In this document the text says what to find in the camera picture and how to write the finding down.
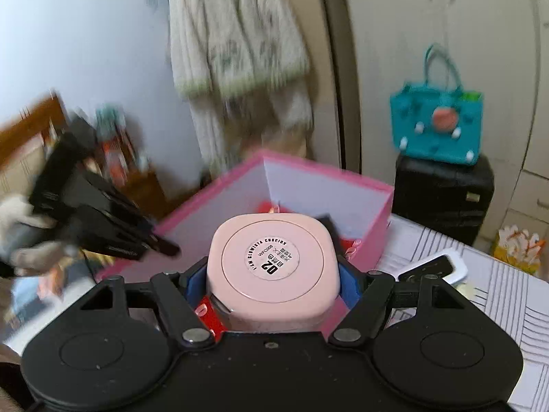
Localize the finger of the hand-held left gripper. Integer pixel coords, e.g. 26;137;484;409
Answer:
72;205;182;262
81;171;156;242

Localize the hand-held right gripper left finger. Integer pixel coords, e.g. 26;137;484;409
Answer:
79;259;216;349

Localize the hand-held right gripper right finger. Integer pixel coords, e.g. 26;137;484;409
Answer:
328;257;466;347

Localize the pink square compact case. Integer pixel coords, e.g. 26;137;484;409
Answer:
206;214;342;333

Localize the pink cardboard box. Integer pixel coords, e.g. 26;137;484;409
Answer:
95;149;395;344

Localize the white portable wifi router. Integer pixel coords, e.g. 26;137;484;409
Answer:
397;252;468;285

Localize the person's left hand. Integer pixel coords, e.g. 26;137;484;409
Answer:
0;193;82;277

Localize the wooden cabinet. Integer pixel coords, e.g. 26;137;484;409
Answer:
98;167;169;224

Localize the wooden bed headboard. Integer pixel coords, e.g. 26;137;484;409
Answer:
0;92;69;198

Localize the black suitcase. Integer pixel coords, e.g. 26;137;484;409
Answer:
395;153;495;247

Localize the striped tablecloth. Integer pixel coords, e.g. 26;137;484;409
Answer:
377;215;549;412

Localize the teal handbag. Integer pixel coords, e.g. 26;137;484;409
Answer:
389;44;484;166

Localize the cream knitted cardigan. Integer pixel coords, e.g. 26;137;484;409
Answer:
165;0;312;99

